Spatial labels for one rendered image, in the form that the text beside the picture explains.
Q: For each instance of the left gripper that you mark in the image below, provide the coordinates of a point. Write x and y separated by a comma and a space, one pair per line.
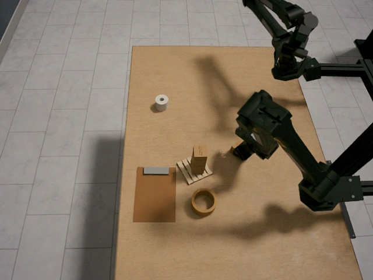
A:
241, 154

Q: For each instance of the brown clipboard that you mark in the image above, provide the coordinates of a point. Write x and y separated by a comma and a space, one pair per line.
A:
155, 193

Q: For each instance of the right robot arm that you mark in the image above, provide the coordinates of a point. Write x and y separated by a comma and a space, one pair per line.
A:
292, 16

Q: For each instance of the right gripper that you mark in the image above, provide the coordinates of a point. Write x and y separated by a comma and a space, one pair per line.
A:
288, 50

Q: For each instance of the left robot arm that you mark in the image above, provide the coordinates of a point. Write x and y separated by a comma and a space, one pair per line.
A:
268, 120

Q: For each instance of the small square wooden pallet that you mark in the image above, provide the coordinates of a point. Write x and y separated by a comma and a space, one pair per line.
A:
187, 171

